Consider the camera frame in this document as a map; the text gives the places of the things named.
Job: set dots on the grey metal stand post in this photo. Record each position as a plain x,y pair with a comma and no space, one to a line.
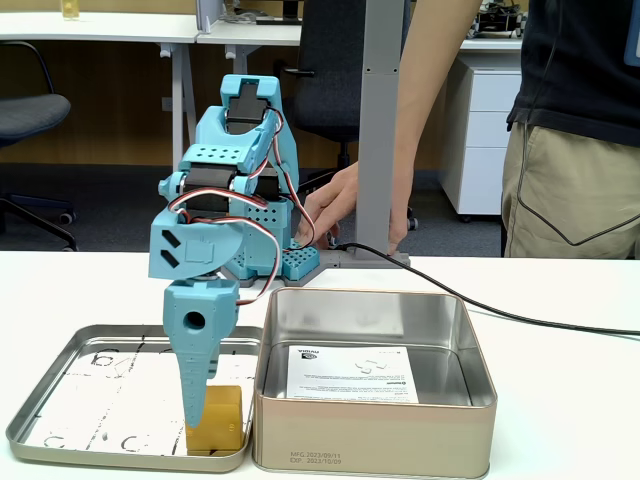
377,125

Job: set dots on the gold metal tin box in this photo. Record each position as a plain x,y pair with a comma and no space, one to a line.
375,435

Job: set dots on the person's hand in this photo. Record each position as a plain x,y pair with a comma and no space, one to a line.
330,205

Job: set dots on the white wall socket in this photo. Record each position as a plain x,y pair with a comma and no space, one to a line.
167,104

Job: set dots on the printed white paper sheet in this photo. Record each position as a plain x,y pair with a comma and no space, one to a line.
345,375

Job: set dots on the yellowish glass bottle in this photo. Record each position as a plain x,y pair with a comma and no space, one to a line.
70,9

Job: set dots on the dark high-back office chair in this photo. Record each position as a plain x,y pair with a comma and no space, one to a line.
330,75

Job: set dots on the grey office chair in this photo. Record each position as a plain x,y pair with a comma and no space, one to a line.
30,112

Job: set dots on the grey desk divider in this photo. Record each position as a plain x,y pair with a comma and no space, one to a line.
207,15

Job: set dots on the black electronics clutter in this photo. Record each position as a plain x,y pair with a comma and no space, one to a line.
495,22

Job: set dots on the white drawer cabinet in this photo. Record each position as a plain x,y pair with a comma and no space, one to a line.
480,150

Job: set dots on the yellow block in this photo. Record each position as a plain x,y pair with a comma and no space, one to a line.
222,420

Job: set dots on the white desk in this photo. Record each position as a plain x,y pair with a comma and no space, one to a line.
100,27
250,34
490,45

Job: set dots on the metal tin lid with grid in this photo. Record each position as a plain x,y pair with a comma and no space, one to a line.
75,400

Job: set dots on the black monitor stand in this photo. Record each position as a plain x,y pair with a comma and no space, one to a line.
292,7

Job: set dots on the person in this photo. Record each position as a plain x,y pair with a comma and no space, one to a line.
575,175

